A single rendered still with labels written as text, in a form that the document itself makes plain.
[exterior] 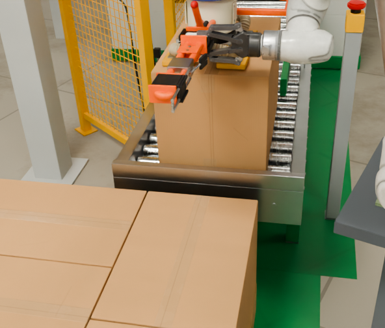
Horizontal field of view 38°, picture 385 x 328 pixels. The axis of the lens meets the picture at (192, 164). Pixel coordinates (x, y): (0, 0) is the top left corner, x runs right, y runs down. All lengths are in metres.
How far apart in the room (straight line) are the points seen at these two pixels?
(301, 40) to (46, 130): 1.66
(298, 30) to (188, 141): 0.58
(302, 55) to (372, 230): 0.55
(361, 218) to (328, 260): 0.99
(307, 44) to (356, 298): 1.14
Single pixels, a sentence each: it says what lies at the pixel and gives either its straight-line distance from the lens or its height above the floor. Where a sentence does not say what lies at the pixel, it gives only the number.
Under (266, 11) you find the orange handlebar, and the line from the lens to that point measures 2.01.
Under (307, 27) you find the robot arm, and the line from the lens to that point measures 1.71.
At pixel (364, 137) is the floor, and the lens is 3.44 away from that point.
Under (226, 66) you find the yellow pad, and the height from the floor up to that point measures 0.96.
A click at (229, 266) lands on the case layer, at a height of 0.54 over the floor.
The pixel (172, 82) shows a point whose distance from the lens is 1.44.
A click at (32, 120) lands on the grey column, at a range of 2.97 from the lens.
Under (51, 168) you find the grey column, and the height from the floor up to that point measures 0.08.
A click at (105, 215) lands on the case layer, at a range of 1.91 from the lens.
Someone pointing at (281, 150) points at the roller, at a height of 0.53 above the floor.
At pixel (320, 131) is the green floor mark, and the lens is 3.47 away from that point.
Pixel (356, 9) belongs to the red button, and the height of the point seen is 1.02.
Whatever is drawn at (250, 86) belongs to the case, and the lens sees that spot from 1.86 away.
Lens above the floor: 1.70
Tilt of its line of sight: 33 degrees down
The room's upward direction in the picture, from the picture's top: 3 degrees counter-clockwise
